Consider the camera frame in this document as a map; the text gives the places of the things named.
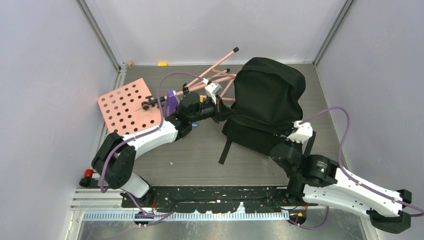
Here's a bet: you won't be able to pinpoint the purple plastic stapler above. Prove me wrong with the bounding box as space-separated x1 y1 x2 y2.
166 89 180 117

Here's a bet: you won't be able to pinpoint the small wooden block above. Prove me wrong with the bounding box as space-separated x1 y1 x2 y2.
126 60 135 69

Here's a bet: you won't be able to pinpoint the aluminium slotted rail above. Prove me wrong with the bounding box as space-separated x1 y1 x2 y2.
82 209 290 222

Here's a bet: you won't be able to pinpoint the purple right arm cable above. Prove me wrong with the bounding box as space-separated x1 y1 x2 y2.
288 106 424 231

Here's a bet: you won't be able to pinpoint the pink perforated stand plate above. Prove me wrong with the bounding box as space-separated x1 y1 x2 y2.
97 78 161 136

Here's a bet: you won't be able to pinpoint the pink folding stand legs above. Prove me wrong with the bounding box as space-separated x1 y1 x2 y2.
141 46 240 112

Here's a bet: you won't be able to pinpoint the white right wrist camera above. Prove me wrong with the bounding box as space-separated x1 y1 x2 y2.
287 120 314 144

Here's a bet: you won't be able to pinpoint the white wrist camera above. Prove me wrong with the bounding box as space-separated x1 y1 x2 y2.
287 120 314 144
202 78 223 105

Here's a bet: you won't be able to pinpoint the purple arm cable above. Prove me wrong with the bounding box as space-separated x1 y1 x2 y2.
288 106 424 231
99 72 210 228

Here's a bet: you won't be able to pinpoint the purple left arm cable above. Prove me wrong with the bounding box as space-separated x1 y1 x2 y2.
99 72 210 228

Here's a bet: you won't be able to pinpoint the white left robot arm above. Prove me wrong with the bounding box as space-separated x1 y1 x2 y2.
91 92 236 207

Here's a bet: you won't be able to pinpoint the black student backpack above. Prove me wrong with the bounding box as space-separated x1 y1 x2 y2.
218 57 306 165

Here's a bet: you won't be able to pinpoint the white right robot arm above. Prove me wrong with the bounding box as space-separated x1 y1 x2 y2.
270 143 412 234

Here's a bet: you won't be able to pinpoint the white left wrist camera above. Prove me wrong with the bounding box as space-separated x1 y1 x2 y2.
202 78 223 105

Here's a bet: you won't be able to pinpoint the red black stamp toy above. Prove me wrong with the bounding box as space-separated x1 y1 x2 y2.
79 169 94 188

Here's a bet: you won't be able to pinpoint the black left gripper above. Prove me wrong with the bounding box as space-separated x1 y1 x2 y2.
188 93 235 124

